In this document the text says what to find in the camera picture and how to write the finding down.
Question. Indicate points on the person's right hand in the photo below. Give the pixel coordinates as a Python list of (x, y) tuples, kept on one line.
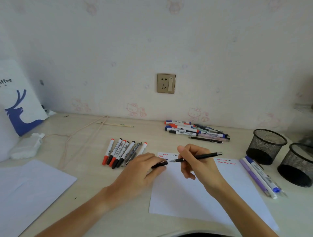
[(205, 171)]

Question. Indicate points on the person's left hand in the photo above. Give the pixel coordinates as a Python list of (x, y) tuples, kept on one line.
[(134, 180)]

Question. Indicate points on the black slim pen silver tip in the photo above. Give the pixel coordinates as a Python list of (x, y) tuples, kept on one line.
[(212, 155), (205, 139)]

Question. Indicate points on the red-capped white marker pen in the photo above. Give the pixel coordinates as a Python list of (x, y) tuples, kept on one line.
[(108, 151), (144, 146), (119, 151)]

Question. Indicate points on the white paper sheet with squiggles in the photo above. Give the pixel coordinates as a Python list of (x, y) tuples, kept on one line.
[(176, 197)]

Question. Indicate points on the blue-capped white marker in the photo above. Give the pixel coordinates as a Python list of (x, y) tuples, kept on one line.
[(249, 160)]

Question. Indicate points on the pile of assorted pens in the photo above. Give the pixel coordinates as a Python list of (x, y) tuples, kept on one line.
[(181, 129)]

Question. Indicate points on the purple slim pen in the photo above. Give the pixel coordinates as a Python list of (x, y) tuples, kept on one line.
[(254, 177)]

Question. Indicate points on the white slim pen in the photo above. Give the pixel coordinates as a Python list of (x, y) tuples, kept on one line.
[(259, 178)]

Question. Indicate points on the black mesh cup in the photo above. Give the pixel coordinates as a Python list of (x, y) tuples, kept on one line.
[(266, 145), (297, 166)]

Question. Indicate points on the wooden pencil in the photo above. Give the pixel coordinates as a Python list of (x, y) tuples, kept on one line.
[(283, 193)]

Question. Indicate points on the person's right forearm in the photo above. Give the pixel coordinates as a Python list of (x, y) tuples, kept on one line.
[(244, 214)]

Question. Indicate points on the person's left forearm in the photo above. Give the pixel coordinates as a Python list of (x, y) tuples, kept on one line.
[(75, 217)]

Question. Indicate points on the light wooden table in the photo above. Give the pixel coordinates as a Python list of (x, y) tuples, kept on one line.
[(93, 180)]

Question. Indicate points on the paper-wrapped chopsticks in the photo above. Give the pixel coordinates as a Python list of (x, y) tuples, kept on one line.
[(115, 124)]

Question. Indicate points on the blank white paper sheet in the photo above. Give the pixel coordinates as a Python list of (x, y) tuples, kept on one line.
[(31, 195)]

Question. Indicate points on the small white scrap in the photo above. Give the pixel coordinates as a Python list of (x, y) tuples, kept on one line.
[(51, 113)]

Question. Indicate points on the crumpled white tissue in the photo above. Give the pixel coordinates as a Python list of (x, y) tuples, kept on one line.
[(27, 147)]

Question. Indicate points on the clear acrylic rack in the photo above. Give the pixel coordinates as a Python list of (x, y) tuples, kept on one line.
[(303, 106)]

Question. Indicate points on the white plastic bag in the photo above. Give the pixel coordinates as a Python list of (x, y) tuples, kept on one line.
[(17, 97)]

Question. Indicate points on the gold wall socket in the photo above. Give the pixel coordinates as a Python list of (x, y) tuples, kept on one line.
[(163, 84)]

